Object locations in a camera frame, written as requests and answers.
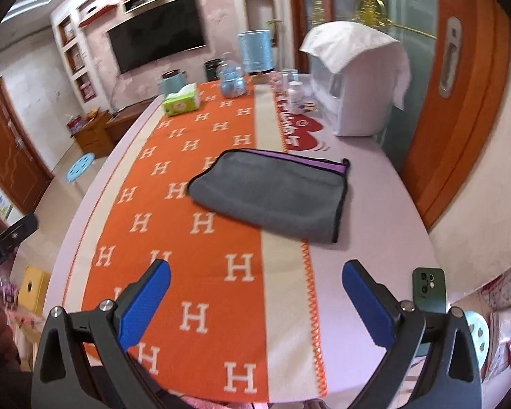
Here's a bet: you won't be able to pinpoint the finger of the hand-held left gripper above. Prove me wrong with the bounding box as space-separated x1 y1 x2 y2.
0 213 39 283

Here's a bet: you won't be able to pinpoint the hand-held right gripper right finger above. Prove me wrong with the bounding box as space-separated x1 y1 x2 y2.
328 260 483 409

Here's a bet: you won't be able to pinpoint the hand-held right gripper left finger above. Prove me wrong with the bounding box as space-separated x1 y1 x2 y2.
32 259 184 409

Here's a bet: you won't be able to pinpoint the grey towel with purple edge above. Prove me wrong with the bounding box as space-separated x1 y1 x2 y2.
186 148 351 243

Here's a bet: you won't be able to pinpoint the orange patterned table runner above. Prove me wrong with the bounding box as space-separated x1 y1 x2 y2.
66 80 328 403

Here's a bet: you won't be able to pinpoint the yellow plastic stool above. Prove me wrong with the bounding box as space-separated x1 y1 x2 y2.
17 265 52 316

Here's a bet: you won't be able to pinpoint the green smartphone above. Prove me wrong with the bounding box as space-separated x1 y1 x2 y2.
412 268 451 314

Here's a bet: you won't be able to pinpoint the brown wooden door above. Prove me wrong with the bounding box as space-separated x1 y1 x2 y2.
0 77 54 214

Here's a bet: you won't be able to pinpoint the blue round stool with holes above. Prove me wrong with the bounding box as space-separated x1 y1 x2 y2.
66 152 95 184

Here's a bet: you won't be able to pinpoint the pale blue plastic stool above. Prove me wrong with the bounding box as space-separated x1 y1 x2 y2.
464 310 490 371

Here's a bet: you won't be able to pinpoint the small wooden cabinet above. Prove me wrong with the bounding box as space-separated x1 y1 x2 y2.
74 113 115 158

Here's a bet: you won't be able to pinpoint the printed plastic bags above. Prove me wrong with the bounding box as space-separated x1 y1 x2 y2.
477 260 511 384

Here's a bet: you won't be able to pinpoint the wooden television stand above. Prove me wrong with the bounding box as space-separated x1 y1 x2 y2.
106 96 162 139

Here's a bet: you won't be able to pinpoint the red and white mat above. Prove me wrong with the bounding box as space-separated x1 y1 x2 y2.
274 89 330 154

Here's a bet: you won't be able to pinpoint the orange wooden sliding door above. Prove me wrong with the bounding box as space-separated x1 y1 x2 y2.
402 0 511 231

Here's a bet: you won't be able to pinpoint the green tissue pack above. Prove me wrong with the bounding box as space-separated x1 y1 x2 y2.
161 84 202 117

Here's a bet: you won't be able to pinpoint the white water dispenser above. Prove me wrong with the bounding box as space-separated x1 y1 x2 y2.
309 43 403 138

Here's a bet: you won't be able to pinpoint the teal kettle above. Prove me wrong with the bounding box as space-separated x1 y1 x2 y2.
159 70 187 99

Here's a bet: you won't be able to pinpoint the white pill bottle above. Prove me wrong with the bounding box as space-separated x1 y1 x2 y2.
287 81 305 109

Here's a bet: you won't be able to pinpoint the black cup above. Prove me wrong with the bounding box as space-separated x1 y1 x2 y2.
204 59 224 81

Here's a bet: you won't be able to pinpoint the white cover cloth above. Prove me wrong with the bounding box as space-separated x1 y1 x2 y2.
300 20 412 109

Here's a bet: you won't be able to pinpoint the light blue tin canister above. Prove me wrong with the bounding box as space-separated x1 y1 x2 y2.
237 29 275 74

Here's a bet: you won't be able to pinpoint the red wall shelf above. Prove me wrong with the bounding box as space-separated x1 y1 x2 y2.
79 4 118 27

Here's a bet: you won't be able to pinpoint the black wall television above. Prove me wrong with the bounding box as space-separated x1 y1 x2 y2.
106 0 207 75

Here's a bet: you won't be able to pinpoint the white wall shelf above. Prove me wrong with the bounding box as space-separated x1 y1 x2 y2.
120 0 160 13

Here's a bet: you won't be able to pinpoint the metal door handle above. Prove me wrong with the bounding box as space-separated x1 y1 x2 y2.
438 17 463 96

